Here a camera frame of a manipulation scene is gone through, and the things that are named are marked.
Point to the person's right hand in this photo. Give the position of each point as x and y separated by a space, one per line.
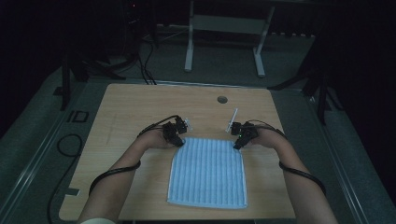
269 138

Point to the black stand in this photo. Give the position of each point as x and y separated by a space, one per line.
66 87
322 93

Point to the metal floor rail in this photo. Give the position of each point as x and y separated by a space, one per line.
339 174
34 158

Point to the white sleeve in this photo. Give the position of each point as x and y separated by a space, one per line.
96 221

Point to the black tape piece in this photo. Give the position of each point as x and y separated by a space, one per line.
72 191

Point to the person's left hand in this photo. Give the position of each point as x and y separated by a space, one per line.
154 140

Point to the white desk frame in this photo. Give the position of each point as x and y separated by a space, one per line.
225 24

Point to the blue striped towel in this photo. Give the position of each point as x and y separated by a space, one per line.
208 174

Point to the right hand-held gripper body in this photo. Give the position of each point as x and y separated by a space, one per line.
247 130

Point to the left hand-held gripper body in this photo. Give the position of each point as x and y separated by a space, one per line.
174 127

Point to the dark equipment rack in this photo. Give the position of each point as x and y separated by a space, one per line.
137 28

